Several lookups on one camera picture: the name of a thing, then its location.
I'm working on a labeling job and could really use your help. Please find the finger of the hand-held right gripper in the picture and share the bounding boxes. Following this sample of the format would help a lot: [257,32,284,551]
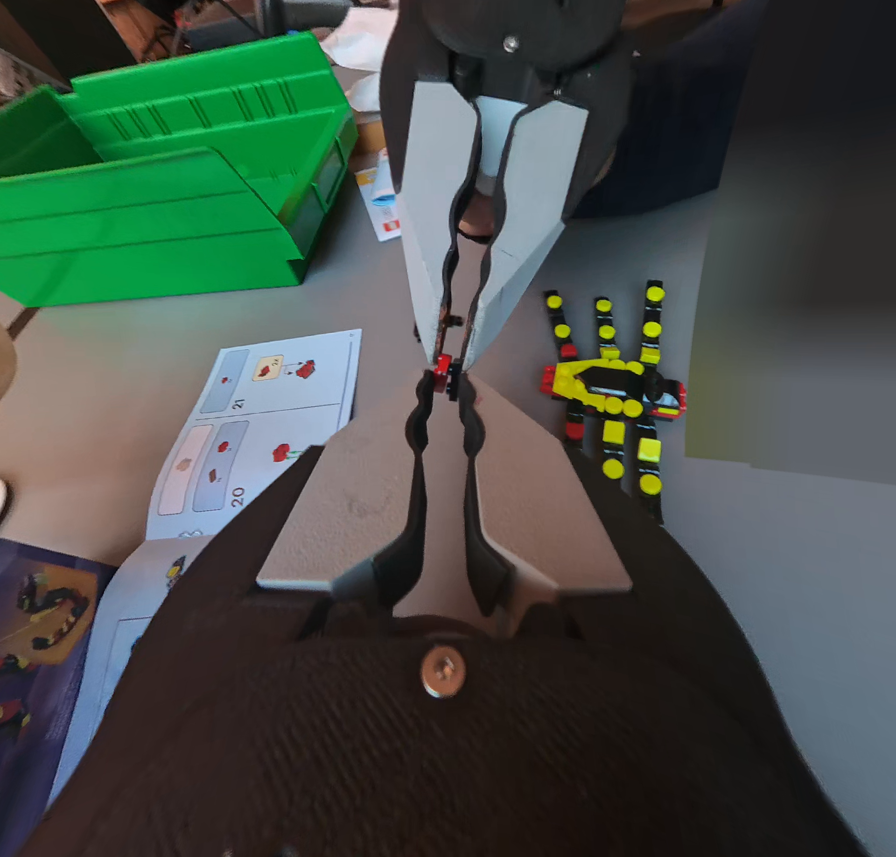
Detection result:
[461,97,589,375]
[398,77,484,366]

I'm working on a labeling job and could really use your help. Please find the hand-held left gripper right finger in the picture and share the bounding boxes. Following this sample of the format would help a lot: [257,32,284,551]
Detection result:
[457,372,634,637]

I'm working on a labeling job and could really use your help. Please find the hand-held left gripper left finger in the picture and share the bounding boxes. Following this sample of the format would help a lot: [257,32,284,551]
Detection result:
[257,368,431,609]

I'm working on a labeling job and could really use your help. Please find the lego instruction booklet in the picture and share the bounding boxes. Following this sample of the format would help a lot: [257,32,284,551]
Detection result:
[42,328,364,824]

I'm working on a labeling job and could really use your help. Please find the black yellow lego spider model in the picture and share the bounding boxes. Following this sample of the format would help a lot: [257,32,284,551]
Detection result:
[539,279,689,525]

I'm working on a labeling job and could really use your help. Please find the purple lego box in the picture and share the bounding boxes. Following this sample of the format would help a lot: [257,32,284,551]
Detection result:
[0,538,118,845]

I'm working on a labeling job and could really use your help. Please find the person's right hand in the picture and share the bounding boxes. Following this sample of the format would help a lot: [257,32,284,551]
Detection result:
[458,183,506,243]

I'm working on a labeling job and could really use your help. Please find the small white leaflet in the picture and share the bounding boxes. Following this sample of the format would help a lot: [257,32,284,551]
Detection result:
[353,148,405,243]

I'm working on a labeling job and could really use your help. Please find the white crumpled paper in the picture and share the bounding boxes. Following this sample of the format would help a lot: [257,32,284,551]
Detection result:
[318,6,401,113]

